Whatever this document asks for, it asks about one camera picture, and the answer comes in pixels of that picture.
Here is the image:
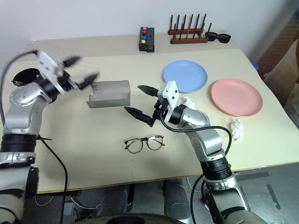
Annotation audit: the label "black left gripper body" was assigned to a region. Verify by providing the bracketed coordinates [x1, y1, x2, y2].
[56, 69, 79, 92]

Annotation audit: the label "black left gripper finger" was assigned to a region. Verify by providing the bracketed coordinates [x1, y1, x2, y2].
[62, 55, 83, 69]
[78, 71, 100, 90]

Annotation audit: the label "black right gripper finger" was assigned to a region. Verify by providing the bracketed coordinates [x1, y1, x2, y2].
[123, 106, 157, 128]
[137, 85, 160, 98]

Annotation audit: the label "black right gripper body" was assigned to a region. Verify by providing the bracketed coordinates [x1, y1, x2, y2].
[152, 98, 169, 121]

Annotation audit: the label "grey open glasses case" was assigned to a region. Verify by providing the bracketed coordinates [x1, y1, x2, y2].
[86, 79, 131, 109]

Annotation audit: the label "black round cup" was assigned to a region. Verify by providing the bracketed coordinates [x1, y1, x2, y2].
[11, 68, 41, 87]

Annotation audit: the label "crumpled white paper ball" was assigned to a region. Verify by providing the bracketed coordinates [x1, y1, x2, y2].
[180, 96, 196, 109]
[228, 118, 245, 142]

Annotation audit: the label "blue plastic plate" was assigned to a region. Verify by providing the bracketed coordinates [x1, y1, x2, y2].
[162, 60, 208, 94]

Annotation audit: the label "black box with coloured buttons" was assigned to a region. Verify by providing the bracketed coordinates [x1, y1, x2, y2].
[139, 26, 150, 52]

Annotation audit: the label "dark wooden plate rack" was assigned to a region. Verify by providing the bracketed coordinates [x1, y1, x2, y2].
[167, 14, 213, 45]

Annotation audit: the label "pink plastic plate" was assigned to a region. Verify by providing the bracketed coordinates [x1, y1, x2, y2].
[210, 78, 263, 118]

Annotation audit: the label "grey rounded robot leg part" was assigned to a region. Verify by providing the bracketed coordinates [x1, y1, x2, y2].
[163, 179, 190, 220]
[102, 184, 135, 214]

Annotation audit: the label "black sunglasses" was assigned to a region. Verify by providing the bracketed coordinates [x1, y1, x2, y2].
[205, 31, 232, 44]

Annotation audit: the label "dark round base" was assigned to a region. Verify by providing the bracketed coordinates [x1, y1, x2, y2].
[85, 209, 180, 224]

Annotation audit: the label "brown cardboard box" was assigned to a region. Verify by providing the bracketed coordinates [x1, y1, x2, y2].
[263, 38, 299, 133]

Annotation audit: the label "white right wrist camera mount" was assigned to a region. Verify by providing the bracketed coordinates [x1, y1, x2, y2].
[157, 80, 181, 122]

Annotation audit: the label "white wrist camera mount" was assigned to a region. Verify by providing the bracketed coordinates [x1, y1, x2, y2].
[157, 80, 181, 122]
[37, 49, 65, 94]

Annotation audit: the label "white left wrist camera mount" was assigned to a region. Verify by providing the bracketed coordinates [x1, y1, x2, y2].
[37, 49, 65, 94]

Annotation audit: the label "tortoise frame eyeglasses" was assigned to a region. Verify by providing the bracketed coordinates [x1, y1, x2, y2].
[124, 134, 165, 154]

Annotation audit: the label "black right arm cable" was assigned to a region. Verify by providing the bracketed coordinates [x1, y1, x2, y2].
[160, 114, 233, 224]

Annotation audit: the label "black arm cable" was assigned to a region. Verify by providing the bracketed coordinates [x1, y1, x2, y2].
[160, 114, 233, 224]
[0, 49, 69, 224]

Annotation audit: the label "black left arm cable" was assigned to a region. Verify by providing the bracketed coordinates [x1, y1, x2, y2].
[0, 49, 69, 224]

